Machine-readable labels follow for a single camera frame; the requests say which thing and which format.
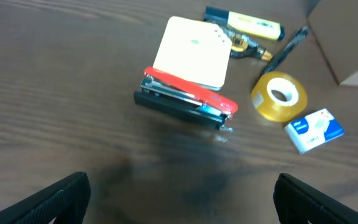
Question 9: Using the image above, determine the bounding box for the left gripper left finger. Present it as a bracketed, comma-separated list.
[0, 172, 91, 224]

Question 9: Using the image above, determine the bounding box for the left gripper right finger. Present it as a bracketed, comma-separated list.
[273, 173, 358, 224]

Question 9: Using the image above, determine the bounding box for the correction tape dispenser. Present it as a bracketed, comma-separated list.
[220, 26, 273, 62]

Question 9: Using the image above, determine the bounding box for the black ballpoint pen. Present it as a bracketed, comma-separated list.
[259, 26, 310, 77]

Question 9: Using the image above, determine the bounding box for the cream sticky note pad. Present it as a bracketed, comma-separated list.
[153, 16, 232, 91]

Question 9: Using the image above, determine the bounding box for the cardboard box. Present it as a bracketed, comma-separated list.
[308, 0, 358, 86]

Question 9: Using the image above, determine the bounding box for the blue white staples box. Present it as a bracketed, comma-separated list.
[284, 108, 345, 154]

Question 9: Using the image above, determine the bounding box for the yellow adhesive tape roll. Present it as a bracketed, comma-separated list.
[251, 72, 308, 123]

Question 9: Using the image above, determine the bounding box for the red black stapler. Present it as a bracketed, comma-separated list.
[134, 67, 238, 132]

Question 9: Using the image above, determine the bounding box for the yellow highlighter marker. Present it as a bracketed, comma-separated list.
[204, 6, 285, 40]

